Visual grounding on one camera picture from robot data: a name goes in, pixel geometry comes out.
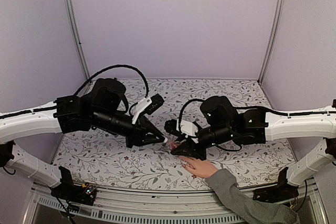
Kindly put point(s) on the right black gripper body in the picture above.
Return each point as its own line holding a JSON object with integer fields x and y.
{"x": 223, "y": 134}

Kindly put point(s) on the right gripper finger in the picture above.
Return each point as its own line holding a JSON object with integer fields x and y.
{"x": 181, "y": 137}
{"x": 189, "y": 149}

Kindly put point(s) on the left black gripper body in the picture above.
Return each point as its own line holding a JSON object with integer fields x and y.
{"x": 104, "y": 120}

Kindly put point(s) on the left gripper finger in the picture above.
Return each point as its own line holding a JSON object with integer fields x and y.
{"x": 148, "y": 139}
{"x": 150, "y": 127}

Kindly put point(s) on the glitter nail polish bottle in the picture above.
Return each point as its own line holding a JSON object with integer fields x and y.
{"x": 174, "y": 145}

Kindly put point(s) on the grey sleeved forearm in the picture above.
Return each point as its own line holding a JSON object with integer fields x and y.
{"x": 223, "y": 183}

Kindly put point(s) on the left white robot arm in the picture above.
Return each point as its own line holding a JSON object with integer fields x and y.
{"x": 30, "y": 122}

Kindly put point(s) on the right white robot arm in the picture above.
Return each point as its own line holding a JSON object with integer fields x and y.
{"x": 299, "y": 124}

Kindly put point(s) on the person's bare hand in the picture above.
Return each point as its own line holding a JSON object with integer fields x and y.
{"x": 197, "y": 167}

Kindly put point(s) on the floral patterned table mat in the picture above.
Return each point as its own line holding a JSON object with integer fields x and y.
{"x": 103, "y": 159}

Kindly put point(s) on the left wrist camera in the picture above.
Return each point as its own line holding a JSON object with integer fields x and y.
{"x": 147, "y": 105}

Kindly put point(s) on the slotted metal front rail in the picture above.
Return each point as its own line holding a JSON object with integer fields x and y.
{"x": 120, "y": 205}

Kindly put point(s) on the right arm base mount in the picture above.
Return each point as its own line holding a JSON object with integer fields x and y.
{"x": 279, "y": 192}

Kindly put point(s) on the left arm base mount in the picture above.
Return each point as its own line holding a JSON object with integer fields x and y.
{"x": 67, "y": 190}

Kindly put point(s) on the left aluminium frame post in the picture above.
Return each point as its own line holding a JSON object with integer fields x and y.
{"x": 76, "y": 37}

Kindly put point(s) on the aluminium frame post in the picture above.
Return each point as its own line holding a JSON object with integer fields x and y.
{"x": 76, "y": 37}
{"x": 271, "y": 41}

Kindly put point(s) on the right aluminium frame post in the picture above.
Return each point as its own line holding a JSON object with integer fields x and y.
{"x": 271, "y": 41}

